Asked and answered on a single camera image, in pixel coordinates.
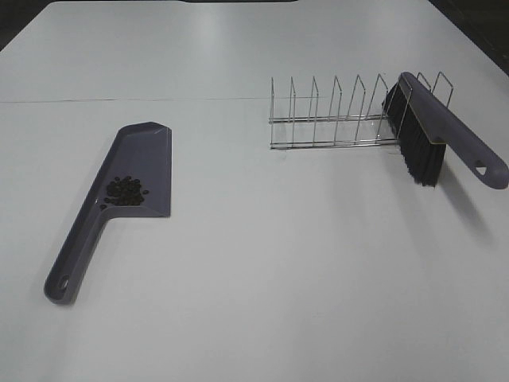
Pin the purple plastic dustpan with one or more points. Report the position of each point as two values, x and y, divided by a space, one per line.
143 151

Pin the pile of coffee beans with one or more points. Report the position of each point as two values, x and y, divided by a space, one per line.
122 192

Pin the purple brush black bristles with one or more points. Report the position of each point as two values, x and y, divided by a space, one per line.
425 127

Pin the chrome wire dish rack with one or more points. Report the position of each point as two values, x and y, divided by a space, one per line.
348 115

